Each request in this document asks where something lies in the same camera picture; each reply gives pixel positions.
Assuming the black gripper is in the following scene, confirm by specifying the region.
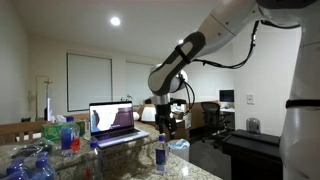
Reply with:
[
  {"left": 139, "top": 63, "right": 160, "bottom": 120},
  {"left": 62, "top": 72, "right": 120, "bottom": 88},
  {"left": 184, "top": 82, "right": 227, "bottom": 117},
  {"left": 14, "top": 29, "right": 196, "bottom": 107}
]
[{"left": 155, "top": 104, "right": 179, "bottom": 135}]

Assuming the small clear blue-label water bottle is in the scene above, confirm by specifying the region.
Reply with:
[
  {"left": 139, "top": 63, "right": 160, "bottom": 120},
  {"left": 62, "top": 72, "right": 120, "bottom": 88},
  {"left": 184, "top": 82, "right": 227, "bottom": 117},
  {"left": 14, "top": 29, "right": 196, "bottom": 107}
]
[{"left": 155, "top": 134, "right": 170, "bottom": 175}]

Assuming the Fiji water bottle red flower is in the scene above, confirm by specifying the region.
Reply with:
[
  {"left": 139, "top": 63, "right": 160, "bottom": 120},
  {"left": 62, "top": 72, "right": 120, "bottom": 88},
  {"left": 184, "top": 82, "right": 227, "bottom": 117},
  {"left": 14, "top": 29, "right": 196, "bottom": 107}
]
[{"left": 60, "top": 115, "right": 82, "bottom": 158}]

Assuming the grey open laptop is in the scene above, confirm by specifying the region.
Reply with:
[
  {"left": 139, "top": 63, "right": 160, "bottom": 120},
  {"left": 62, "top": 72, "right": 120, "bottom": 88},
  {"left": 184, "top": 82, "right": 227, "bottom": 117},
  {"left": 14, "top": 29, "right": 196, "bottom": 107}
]
[{"left": 88, "top": 101, "right": 151, "bottom": 149}]

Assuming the clear water bottle blue cap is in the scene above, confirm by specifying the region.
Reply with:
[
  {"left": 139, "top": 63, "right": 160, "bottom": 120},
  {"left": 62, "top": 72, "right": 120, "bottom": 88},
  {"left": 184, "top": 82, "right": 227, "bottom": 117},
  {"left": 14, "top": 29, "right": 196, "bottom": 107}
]
[{"left": 84, "top": 140, "right": 105, "bottom": 180}]

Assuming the shrink-wrapped pack of water bottles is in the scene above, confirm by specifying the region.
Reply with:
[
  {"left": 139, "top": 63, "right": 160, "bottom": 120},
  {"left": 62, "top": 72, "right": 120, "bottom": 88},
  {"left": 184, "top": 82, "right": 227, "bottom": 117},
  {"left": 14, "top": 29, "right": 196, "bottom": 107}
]
[{"left": 0, "top": 151, "right": 56, "bottom": 180}]

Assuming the white bedding pile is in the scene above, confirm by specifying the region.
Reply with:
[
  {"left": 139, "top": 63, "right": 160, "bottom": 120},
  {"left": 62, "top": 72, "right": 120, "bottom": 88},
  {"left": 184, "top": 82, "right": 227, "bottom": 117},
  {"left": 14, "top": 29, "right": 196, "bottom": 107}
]
[{"left": 133, "top": 104, "right": 158, "bottom": 123}]

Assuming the white trash bin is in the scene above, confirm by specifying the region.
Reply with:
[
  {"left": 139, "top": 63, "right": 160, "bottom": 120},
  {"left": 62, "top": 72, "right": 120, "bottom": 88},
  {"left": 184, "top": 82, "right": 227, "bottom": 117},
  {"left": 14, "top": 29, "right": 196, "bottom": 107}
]
[{"left": 166, "top": 138, "right": 191, "bottom": 162}]

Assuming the brown cardboard box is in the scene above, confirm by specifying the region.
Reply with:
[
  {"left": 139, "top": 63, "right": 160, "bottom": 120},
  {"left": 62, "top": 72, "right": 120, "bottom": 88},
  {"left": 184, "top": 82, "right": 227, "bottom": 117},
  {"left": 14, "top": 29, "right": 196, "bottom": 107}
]
[{"left": 173, "top": 101, "right": 205, "bottom": 141}]

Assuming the black mesh office chair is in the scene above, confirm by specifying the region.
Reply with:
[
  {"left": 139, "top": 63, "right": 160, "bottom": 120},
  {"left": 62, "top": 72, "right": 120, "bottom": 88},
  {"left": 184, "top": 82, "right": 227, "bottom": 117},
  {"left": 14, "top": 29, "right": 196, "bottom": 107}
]
[{"left": 200, "top": 101, "right": 232, "bottom": 148}]

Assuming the small green house plant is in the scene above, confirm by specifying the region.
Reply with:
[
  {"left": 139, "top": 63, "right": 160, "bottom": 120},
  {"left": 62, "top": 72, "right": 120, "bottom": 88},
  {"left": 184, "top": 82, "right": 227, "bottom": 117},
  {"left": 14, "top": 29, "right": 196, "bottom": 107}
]
[{"left": 120, "top": 94, "right": 135, "bottom": 103}]

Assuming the dark desktop computer monitor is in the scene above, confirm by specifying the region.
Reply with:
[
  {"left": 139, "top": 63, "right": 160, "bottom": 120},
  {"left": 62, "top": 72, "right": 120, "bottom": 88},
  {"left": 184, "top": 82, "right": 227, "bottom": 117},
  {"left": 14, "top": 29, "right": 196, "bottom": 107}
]
[{"left": 218, "top": 89, "right": 235, "bottom": 105}]

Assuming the grey glass jar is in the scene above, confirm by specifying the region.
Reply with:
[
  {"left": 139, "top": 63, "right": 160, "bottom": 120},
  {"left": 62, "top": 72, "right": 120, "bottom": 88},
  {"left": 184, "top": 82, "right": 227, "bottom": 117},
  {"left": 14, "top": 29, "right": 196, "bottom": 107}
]
[{"left": 246, "top": 117, "right": 262, "bottom": 135}]

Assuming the large white window blind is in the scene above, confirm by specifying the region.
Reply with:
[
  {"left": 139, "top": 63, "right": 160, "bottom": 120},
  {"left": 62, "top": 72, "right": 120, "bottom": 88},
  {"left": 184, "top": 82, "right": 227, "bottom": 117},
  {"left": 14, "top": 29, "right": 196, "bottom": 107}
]
[{"left": 66, "top": 52, "right": 114, "bottom": 113}]

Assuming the black low cabinet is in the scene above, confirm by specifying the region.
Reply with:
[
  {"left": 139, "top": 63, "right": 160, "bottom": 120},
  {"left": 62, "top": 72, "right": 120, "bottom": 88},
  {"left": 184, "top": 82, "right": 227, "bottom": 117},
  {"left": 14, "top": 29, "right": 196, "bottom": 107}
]
[{"left": 222, "top": 129, "right": 284, "bottom": 180}]

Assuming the green floral tissue box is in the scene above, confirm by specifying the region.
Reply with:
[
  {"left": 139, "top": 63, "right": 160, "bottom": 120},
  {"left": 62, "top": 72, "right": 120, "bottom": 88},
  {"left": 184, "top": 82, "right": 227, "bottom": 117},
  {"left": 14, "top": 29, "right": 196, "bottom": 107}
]
[{"left": 41, "top": 114, "right": 87, "bottom": 142}]

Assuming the flat screen on stand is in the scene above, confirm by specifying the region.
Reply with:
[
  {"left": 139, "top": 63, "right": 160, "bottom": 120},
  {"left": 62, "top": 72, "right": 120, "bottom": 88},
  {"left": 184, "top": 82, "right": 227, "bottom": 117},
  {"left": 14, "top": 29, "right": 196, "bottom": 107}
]
[{"left": 44, "top": 97, "right": 53, "bottom": 122}]

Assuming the clear crumpled plastic bag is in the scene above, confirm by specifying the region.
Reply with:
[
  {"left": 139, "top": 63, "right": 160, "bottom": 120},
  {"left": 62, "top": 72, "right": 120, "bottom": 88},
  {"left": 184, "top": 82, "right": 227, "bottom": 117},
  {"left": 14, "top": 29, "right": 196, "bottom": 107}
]
[{"left": 9, "top": 137, "right": 64, "bottom": 160}]

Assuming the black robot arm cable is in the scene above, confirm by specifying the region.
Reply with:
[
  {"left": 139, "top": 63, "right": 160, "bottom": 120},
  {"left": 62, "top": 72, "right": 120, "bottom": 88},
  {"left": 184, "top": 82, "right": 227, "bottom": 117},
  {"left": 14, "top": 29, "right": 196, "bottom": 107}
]
[{"left": 181, "top": 19, "right": 301, "bottom": 116}]

